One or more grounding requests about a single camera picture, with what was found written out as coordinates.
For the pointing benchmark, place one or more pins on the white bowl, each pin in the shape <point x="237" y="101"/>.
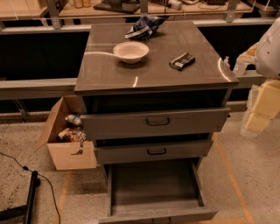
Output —
<point x="131" y="52"/>

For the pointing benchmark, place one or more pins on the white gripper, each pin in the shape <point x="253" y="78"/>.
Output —
<point x="269" y="55"/>

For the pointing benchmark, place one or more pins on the small silver snack packet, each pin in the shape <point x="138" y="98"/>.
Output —
<point x="73" y="119"/>

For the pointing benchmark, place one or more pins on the crumpled snack wrapper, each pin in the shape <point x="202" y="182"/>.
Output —
<point x="72" y="135"/>

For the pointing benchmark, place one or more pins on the cardboard box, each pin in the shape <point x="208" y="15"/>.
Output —
<point x="66" y="155"/>

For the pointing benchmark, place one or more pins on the blue crumpled chip bag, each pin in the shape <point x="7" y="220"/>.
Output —
<point x="145" y="27"/>

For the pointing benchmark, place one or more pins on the grey drawer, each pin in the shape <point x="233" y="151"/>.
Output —
<point x="154" y="124"/>
<point x="156" y="192"/>
<point x="152" y="152"/>

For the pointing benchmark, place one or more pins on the black rxbar chocolate bar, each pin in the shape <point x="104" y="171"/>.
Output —
<point x="182" y="61"/>

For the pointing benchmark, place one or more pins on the small clear bottle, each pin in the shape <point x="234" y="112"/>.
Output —
<point x="226" y="61"/>

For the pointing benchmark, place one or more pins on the grey drawer cabinet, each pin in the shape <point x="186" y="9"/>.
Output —
<point x="107" y="85"/>

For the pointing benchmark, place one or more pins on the grey metal railing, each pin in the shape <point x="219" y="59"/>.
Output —
<point x="55" y="87"/>

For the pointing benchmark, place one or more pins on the grey middle drawer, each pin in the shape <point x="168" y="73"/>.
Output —
<point x="152" y="152"/>

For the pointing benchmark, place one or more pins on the black stand base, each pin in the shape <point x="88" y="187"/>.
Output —
<point x="26" y="209"/>

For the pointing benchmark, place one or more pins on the grey top drawer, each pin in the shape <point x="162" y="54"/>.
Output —
<point x="154" y="124"/>

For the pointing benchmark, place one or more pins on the grey bottom drawer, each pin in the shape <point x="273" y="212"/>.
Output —
<point x="156" y="192"/>

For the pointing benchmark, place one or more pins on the black flat board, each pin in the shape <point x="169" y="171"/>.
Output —
<point x="122" y="6"/>

